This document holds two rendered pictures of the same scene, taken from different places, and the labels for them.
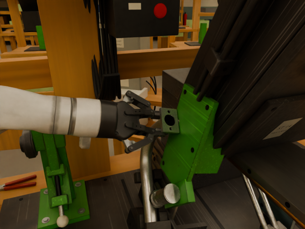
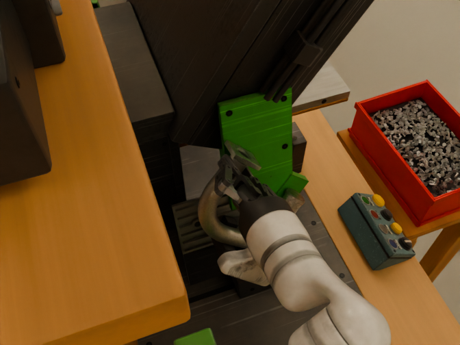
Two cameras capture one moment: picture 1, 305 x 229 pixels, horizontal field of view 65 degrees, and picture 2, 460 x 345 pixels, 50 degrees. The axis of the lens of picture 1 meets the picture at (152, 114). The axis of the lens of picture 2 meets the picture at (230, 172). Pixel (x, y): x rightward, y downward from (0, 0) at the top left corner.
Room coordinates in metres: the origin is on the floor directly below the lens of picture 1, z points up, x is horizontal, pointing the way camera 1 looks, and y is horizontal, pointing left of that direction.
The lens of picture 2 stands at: (0.47, 0.42, 1.78)
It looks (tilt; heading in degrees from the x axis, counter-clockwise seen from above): 54 degrees down; 270
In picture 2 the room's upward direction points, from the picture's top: straight up
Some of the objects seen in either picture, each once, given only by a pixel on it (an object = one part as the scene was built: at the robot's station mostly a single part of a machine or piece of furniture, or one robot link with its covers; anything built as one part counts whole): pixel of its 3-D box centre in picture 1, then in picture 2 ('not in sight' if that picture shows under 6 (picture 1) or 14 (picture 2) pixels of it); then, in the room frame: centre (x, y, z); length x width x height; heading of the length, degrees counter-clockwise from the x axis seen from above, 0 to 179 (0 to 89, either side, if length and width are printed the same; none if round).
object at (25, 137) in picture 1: (27, 143); not in sight; (0.49, 0.30, 1.12); 0.07 x 0.03 x 0.08; 20
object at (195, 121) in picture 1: (198, 136); (251, 137); (0.44, -0.10, 1.17); 0.13 x 0.12 x 0.20; 110
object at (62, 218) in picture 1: (61, 212); not in sight; (0.43, 0.22, 0.96); 0.06 x 0.03 x 0.06; 20
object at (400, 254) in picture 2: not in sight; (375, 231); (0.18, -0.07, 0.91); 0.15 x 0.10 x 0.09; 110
